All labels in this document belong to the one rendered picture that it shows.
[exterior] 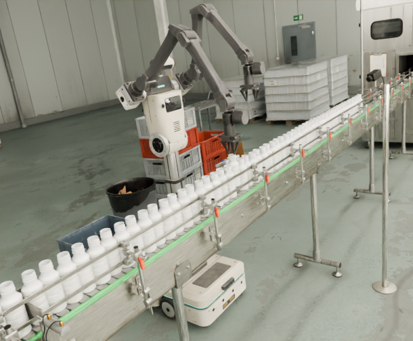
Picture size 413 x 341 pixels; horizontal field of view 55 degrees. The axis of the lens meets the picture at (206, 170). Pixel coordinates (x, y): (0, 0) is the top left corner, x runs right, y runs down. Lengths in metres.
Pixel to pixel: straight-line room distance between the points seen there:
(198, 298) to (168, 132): 1.05
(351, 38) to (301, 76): 4.03
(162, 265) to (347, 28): 10.86
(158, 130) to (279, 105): 6.17
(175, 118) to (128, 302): 1.30
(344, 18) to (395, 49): 6.05
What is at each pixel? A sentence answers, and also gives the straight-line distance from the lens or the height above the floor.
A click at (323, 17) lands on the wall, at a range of 12.22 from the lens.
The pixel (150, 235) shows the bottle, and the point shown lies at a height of 1.07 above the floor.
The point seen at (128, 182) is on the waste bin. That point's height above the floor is 0.61.
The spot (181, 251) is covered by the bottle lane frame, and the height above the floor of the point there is 0.94.
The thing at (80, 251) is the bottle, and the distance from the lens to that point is 1.35.
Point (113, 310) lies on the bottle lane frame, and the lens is 1.46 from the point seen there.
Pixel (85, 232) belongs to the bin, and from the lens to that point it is 2.09.
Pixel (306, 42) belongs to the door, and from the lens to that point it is 12.37.
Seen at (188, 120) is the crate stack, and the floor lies 0.98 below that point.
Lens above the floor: 1.71
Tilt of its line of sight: 17 degrees down
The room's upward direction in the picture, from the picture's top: 7 degrees counter-clockwise
